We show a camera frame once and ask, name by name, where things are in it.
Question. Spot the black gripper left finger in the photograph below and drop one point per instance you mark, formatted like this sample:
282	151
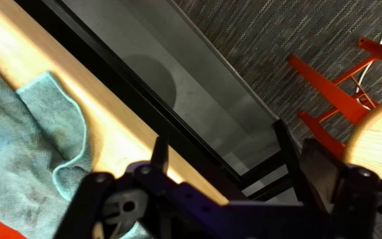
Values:
111	203

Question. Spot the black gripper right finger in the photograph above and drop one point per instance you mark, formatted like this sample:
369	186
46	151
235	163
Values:
323	176

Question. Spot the blue microfiber towel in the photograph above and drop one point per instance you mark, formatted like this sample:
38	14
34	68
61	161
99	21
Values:
18	154

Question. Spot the wooden stool with orange legs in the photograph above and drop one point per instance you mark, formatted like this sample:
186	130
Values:
377	137

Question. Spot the grey floor panel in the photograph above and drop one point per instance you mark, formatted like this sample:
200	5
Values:
199	66

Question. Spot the black table frame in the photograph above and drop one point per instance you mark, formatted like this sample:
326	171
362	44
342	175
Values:
111	73

